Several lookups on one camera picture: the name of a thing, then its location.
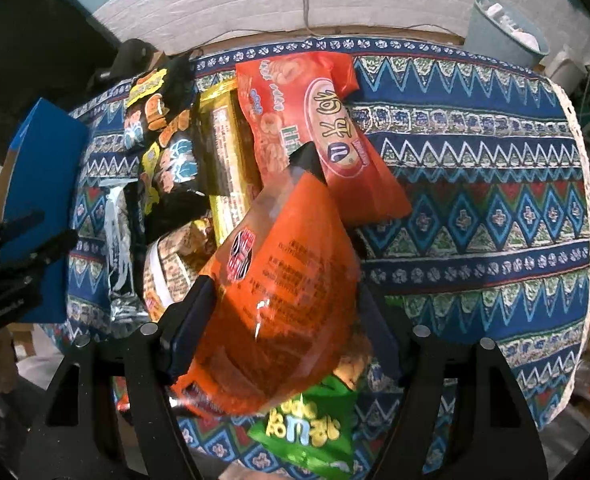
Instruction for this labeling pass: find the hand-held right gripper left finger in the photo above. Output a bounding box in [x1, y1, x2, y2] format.
[22, 277, 220, 480]

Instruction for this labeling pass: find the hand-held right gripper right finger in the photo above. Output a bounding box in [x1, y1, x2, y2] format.
[357, 285, 570, 480]

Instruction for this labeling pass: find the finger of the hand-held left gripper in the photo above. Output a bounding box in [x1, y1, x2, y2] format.
[0, 210, 46, 261]
[2, 229, 79, 283]

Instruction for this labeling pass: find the blue-edged cardboard box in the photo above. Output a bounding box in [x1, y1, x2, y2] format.
[0, 97, 93, 323]

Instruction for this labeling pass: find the yellow snack packet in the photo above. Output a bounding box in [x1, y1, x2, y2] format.
[142, 217, 220, 321]

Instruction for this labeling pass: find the silver foil snack packet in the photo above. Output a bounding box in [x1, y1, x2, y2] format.
[97, 180, 146, 326]

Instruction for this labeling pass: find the large orange chip bag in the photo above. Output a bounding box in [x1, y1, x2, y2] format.
[167, 142, 376, 418]

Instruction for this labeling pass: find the green snack bag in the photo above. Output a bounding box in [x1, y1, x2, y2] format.
[247, 355, 370, 480]

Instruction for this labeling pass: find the black cartoon snack packet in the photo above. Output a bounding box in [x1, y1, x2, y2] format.
[122, 55, 198, 156]
[137, 120, 213, 216]

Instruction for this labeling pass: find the long gold snack packet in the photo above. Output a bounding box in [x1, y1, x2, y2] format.
[195, 85, 263, 246]

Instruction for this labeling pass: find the red-orange snack bag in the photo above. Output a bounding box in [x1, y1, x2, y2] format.
[235, 51, 413, 228]

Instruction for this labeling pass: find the dark monitor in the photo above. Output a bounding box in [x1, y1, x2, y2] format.
[0, 0, 120, 171]

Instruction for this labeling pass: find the blue patterned tablecloth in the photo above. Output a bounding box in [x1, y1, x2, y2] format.
[40, 35, 590, 480]

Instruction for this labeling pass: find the grey-blue trash bin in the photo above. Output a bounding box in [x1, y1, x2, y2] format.
[464, 0, 550, 68]

